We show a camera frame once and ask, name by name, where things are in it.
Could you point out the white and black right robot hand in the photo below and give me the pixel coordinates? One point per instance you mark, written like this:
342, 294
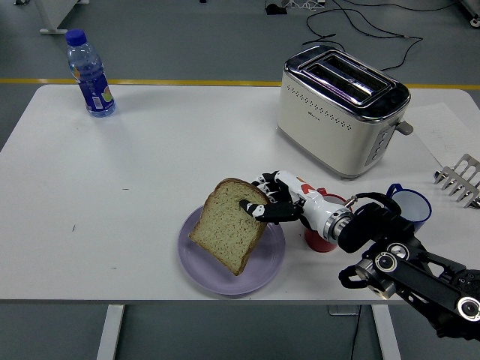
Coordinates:
315, 210

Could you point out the cream and chrome toaster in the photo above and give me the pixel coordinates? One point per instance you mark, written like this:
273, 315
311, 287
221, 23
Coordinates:
322, 127

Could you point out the slice of brown bread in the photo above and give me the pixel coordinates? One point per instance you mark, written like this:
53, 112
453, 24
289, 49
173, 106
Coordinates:
225, 228

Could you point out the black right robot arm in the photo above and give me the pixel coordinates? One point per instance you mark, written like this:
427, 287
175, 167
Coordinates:
375, 230

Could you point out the purple round plate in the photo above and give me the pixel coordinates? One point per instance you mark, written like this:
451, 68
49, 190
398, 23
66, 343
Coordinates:
266, 262

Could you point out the red mug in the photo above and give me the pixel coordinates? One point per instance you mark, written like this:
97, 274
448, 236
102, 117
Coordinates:
318, 243

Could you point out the blue mug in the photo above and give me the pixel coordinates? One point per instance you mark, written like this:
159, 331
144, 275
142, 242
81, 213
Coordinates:
412, 206

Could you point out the white table leg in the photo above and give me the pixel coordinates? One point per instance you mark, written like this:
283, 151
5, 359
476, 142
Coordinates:
386, 333
110, 333

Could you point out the metal toast rack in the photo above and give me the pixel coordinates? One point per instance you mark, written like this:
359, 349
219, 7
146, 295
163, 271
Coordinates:
459, 180

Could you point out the black floor device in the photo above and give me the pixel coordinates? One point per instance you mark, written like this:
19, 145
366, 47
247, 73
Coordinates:
275, 8

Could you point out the blue-capped plastic water bottle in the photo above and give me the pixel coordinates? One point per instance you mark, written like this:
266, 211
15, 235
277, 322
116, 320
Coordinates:
95, 90

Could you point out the white background desk foot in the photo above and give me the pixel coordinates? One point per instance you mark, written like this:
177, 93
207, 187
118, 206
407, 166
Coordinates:
470, 13

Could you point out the white background desk leg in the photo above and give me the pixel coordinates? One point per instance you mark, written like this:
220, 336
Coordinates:
47, 15

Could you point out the grey under-table bracket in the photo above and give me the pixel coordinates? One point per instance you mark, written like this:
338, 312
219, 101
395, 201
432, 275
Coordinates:
343, 310

